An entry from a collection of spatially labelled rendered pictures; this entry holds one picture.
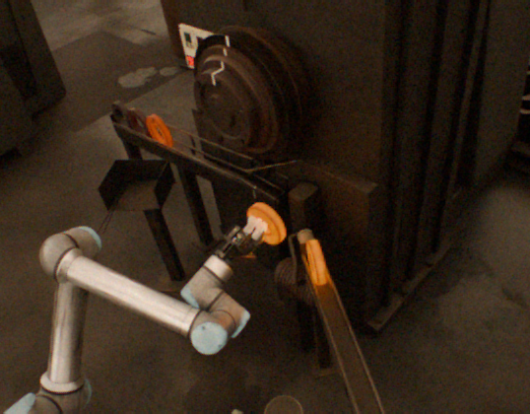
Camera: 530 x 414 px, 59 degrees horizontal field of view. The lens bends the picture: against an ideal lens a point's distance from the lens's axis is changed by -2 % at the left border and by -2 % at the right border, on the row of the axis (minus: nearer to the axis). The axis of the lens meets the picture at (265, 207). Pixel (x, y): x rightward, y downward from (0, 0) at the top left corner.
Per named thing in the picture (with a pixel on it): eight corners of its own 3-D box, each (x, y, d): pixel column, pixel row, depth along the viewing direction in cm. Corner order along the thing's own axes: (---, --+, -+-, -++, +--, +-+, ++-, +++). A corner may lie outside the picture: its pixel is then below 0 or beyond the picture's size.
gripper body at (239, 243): (250, 232, 151) (226, 261, 148) (259, 244, 157) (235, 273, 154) (234, 221, 155) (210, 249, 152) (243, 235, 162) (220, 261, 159)
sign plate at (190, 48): (191, 64, 204) (181, 23, 191) (232, 80, 189) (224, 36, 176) (187, 66, 203) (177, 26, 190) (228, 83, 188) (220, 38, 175)
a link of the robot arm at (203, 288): (201, 315, 154) (178, 296, 154) (227, 286, 157) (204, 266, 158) (200, 314, 144) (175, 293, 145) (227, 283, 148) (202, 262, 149)
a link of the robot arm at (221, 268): (229, 287, 154) (209, 271, 159) (238, 275, 155) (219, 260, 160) (218, 275, 146) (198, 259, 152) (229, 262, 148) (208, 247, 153)
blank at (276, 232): (248, 195, 163) (241, 201, 161) (282, 210, 153) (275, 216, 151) (258, 230, 172) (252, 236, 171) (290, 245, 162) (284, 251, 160)
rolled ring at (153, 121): (143, 121, 245) (148, 118, 246) (162, 153, 248) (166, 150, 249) (151, 112, 228) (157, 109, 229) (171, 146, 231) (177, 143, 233)
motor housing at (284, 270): (301, 322, 227) (292, 247, 191) (338, 350, 215) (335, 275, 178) (283, 341, 221) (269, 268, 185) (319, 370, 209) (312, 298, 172)
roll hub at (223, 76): (212, 126, 182) (196, 58, 163) (264, 152, 166) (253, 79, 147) (201, 133, 179) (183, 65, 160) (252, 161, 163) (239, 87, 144)
